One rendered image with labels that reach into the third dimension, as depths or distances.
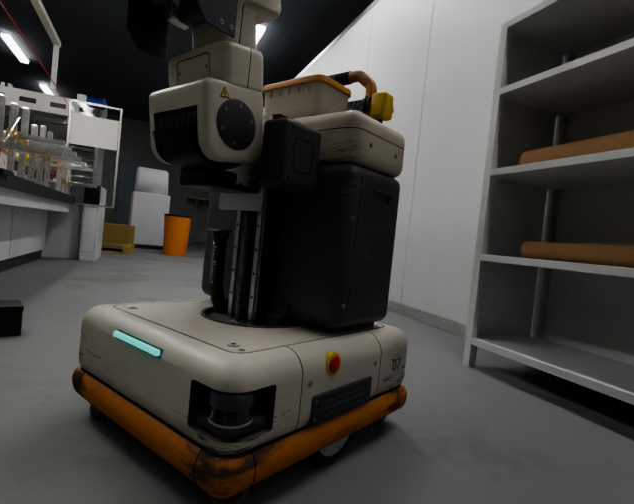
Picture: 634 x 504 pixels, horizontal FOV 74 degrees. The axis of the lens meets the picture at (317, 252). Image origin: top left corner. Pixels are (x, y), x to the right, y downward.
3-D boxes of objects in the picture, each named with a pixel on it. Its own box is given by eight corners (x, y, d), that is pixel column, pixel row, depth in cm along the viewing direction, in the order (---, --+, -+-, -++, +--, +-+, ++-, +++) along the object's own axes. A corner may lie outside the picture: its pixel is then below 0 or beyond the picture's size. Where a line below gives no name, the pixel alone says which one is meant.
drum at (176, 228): (160, 253, 721) (164, 213, 719) (187, 255, 736) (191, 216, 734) (160, 254, 681) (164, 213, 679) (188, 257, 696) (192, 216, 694)
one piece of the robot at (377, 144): (254, 325, 151) (277, 92, 148) (387, 367, 116) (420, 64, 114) (170, 336, 125) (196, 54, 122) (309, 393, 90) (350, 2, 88)
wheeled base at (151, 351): (258, 356, 160) (264, 291, 159) (409, 413, 120) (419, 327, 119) (64, 397, 108) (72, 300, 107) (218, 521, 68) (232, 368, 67)
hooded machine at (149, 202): (126, 244, 859) (133, 168, 855) (163, 247, 887) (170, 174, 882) (124, 247, 776) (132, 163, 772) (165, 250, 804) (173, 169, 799)
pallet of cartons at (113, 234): (134, 251, 703) (136, 226, 702) (131, 254, 628) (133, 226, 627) (54, 244, 663) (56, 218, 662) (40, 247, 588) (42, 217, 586)
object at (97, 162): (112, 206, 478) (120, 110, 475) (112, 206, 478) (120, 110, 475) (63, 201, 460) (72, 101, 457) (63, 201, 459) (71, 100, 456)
